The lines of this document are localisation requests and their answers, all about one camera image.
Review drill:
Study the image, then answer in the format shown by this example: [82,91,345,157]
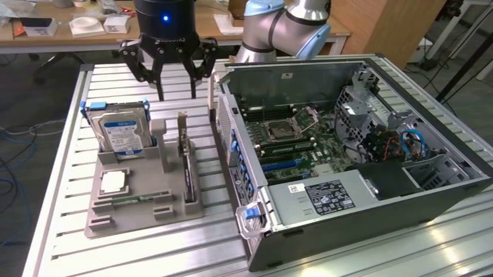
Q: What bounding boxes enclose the metal socket cover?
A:
[290,105,321,123]

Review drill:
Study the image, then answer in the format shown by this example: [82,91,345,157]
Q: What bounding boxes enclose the wooden desk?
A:
[0,0,352,55]

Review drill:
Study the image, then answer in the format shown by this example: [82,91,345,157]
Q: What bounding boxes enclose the green motherboard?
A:
[241,95,364,185]

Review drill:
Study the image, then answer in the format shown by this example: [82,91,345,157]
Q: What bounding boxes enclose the white box with black top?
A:
[22,17,59,37]

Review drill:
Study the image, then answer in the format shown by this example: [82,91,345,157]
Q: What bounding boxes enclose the hard disk in blue caddy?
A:
[79,97,158,161]

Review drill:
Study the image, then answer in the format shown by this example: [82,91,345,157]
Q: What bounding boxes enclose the plain white box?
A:
[103,16,131,34]

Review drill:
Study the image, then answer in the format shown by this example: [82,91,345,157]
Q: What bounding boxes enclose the white paper sheets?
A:
[214,13,245,35]

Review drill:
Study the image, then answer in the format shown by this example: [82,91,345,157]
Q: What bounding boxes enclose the blue wire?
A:
[399,129,431,159]

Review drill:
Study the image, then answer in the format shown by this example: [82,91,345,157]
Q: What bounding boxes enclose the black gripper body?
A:
[134,0,201,63]

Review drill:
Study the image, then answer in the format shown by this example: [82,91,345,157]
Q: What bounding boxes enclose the black office chair base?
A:
[33,51,86,84]

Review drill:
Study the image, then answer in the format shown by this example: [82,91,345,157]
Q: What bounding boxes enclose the brown cardboard box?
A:
[228,0,248,20]

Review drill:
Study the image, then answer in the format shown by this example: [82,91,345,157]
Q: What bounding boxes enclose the CPU socket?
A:
[265,119,301,142]

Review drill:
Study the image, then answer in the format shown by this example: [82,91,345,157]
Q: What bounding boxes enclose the silver CPU chip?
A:
[101,171,130,194]

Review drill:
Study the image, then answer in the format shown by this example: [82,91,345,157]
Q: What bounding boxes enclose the perforated metal disk bay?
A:
[333,85,391,145]

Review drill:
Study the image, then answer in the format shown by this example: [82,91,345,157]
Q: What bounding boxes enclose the wooden cabinet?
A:
[334,0,448,70]

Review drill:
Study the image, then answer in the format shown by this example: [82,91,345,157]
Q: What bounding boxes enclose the green RAM stick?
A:
[111,193,158,204]

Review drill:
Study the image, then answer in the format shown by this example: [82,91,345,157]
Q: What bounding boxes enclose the black open PC case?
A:
[208,53,493,274]

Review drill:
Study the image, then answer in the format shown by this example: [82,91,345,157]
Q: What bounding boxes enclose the blue floor cable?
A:
[0,126,39,249]

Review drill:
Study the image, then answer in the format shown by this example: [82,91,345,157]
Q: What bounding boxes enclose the white box with round bowl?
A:
[69,16,106,38]

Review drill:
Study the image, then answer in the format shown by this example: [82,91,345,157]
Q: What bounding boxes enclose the red wire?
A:
[385,135,401,162]

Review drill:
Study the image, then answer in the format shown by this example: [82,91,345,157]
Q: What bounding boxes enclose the grey parts rack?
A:
[85,118,209,240]

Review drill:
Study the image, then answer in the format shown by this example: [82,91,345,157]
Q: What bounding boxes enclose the grey power supply unit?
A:
[268,169,381,229]

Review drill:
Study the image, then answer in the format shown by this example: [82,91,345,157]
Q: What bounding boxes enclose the Nvidia graphics card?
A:
[175,111,198,204]

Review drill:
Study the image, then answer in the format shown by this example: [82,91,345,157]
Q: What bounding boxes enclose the blue expansion slot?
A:
[261,160,301,171]

